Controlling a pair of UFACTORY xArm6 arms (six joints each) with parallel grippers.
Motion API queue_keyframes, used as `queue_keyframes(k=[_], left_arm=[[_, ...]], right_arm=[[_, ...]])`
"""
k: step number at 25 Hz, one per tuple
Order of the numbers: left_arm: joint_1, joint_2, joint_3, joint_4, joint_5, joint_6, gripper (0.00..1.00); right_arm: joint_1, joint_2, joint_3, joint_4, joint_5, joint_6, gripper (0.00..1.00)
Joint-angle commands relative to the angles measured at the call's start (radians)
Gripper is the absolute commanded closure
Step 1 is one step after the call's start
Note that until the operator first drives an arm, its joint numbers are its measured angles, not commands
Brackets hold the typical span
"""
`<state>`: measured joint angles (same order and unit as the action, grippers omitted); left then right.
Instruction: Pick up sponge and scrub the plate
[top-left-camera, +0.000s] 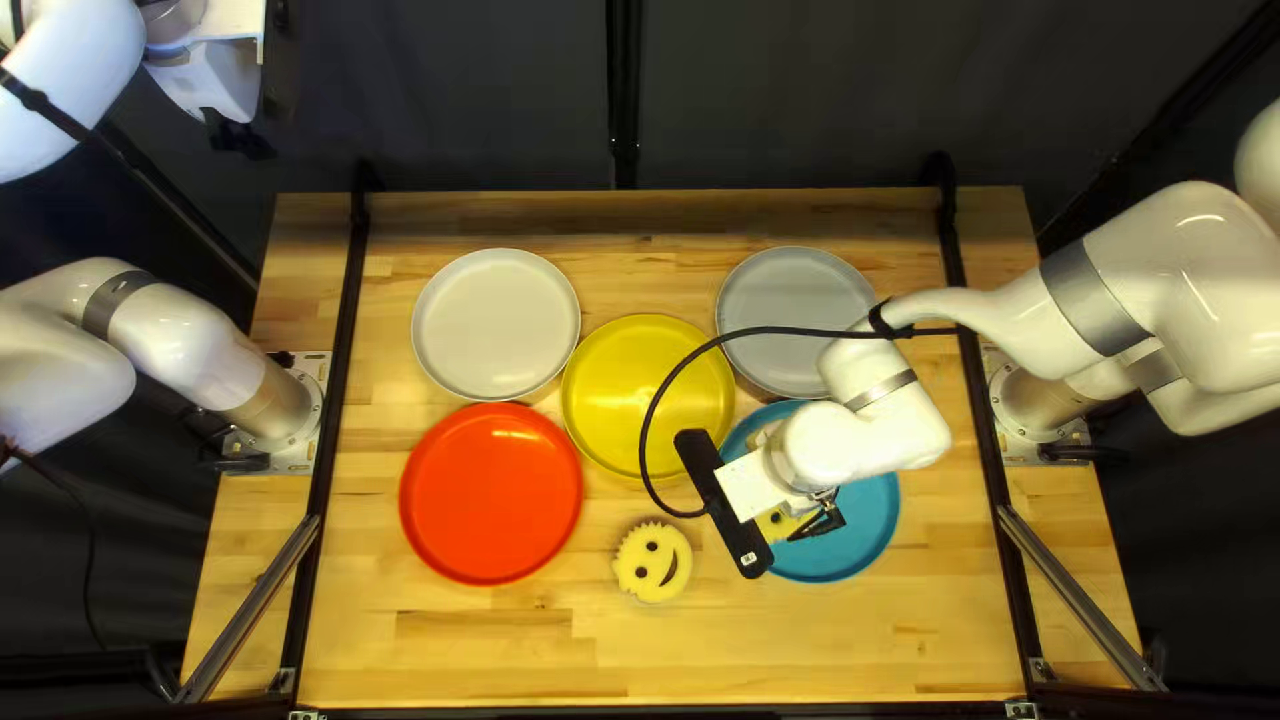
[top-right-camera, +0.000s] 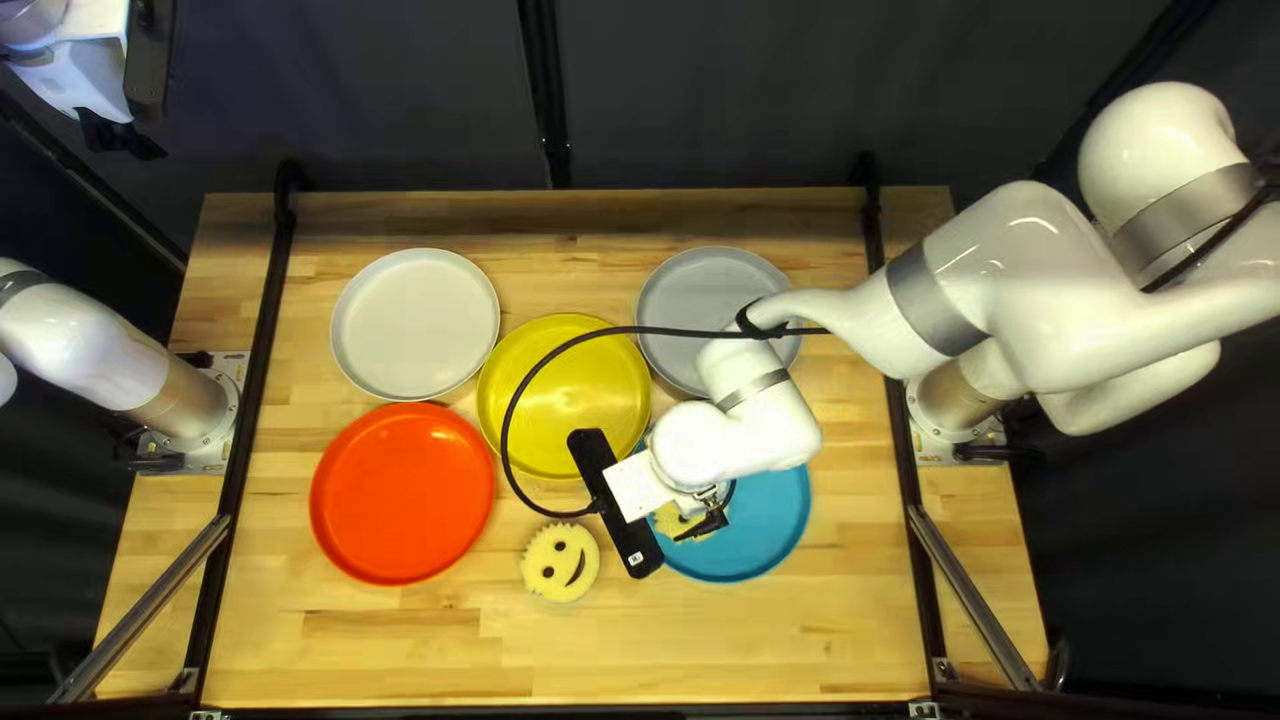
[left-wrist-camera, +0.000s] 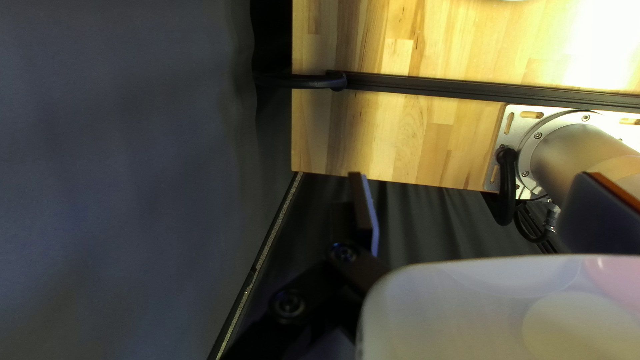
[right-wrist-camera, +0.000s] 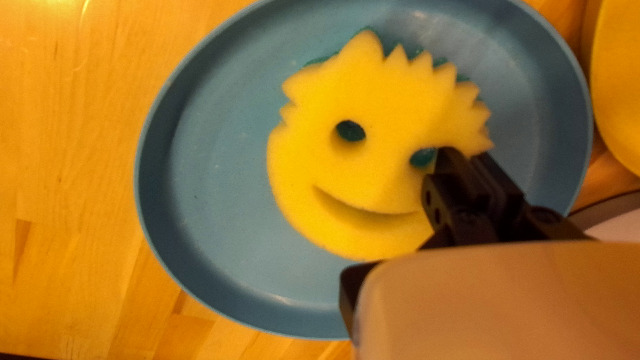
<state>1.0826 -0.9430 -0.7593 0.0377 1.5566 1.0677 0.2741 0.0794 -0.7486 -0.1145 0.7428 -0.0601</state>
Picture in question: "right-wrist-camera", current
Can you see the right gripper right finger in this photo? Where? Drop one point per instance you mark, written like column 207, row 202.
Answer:
column 515, row 220

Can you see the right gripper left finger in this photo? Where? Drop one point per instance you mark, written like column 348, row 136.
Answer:
column 455, row 200

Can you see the grey round plate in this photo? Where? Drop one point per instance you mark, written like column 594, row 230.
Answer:
column 617, row 222

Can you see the teal round plate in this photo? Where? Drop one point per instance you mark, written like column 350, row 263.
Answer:
column 210, row 200

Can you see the yellow round plate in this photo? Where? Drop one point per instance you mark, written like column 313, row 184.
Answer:
column 620, row 75

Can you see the yellow smiling sponge green backing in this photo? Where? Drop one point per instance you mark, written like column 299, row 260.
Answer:
column 350, row 190

